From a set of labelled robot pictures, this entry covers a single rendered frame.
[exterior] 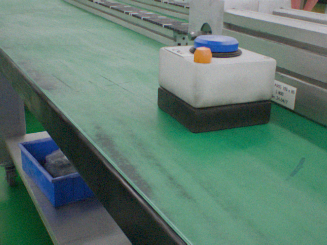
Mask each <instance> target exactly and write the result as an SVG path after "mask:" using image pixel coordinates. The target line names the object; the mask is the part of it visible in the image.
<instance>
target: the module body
mask: <svg viewBox="0 0 327 245"><path fill-rule="evenodd" d="M223 22H226V23H230V29H225V28H223V29H222V36H229V37H233V38H235V39H236V40H237V41H238V47H239V48H242V49H245V50H248V51H251V52H254V53H257V54H261V55H264V56H267V57H271V58H272V59H274V60H275V61H276V68H275V76H274V84H273V92H272V98H271V99H270V100H269V101H271V102H273V103H275V104H277V105H280V106H282V107H284V108H286V109H288V110H290V111H292V112H295V113H297V114H299V115H301V116H304V117H305V118H307V119H309V120H311V121H313V122H315V123H318V124H320V125H322V126H324V127H327V14H320V13H314V12H308V11H302V10H296V9H290V8H281V9H280V8H275V9H274V10H273V11H272V15H270V14H265V13H260V12H255V11H249V10H244V9H226V10H225V11H224V13H223Z"/></svg>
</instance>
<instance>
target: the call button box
mask: <svg viewBox="0 0 327 245"><path fill-rule="evenodd" d="M195 50H196V48H194V46H179V47H162V48H160V50H159V77H158V83H159V85H160V87H159V88H158V97H157V105H158V107H160V108H161V109H162V110H164V111H166V112H167V113H168V114H170V115H171V116H172V117H173V118H174V119H176V120H177V121H178V122H180V123H181V124H182V125H184V126H185V127H186V128H188V129H189V130H190V131H192V132H193V133H198V132H205V131H213V130H220V129H227V128H234V127H241V126H248V125H255V124H263V123H268V122H269V121H270V114H271V106H272V104H271V102H270V101H268V100H270V99H271V98H272V95H273V84H274V76H275V68H276V61H275V60H274V59H272V58H271V57H267V56H264V55H261V54H257V53H254V52H251V51H248V50H245V49H242V48H239V47H238V50H236V51H233V52H211V53H212V61H211V63H197V62H194V61H193V60H194V52H195Z"/></svg>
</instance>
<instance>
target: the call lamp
mask: <svg viewBox="0 0 327 245"><path fill-rule="evenodd" d="M193 61H194V62H197V63H211V61H212V53H211V51H210V49H209V48H205V47H200V48H196V50H195V52H194V60H193Z"/></svg>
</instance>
